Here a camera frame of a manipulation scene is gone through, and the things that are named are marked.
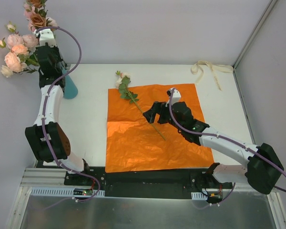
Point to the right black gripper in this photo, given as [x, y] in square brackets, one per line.
[161, 112]

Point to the orange wrapping paper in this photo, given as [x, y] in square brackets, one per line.
[135, 145]

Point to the peach rose flower stem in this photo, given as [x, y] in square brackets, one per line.
[18, 57]

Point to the pink artificial flower bouquet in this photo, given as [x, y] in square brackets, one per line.
[131, 99]

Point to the cream single rose stem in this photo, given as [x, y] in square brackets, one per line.
[7, 72]

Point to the brown dried rose stem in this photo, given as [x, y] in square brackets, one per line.
[38, 12]

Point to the pink rose stem with bud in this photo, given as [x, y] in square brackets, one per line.
[50, 21]

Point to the pink two-bloom flower stem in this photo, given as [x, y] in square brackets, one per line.
[29, 40]

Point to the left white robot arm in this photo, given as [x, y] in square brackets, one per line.
[46, 138]

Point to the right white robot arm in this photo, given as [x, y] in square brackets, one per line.
[259, 165]

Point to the teal cylindrical vase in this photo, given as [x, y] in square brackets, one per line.
[70, 90]

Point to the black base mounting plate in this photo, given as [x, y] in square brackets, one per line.
[166, 184]

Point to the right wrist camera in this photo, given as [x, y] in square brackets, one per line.
[174, 96]

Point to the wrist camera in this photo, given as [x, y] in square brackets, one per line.
[174, 96]
[46, 37]

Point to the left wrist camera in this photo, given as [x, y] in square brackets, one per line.
[46, 37]

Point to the left aluminium frame post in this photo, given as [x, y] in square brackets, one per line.
[43, 27]

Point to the aluminium frame post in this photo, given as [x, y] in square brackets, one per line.
[43, 27]
[262, 20]

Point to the right white cable duct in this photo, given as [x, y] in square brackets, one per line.
[199, 196]

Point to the white cable duct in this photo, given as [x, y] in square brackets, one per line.
[66, 192]
[199, 196]

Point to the aluminium front rail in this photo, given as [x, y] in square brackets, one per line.
[43, 177]

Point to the left white cable duct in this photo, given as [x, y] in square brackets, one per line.
[66, 192]

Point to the right aluminium frame post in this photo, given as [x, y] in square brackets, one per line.
[262, 20]

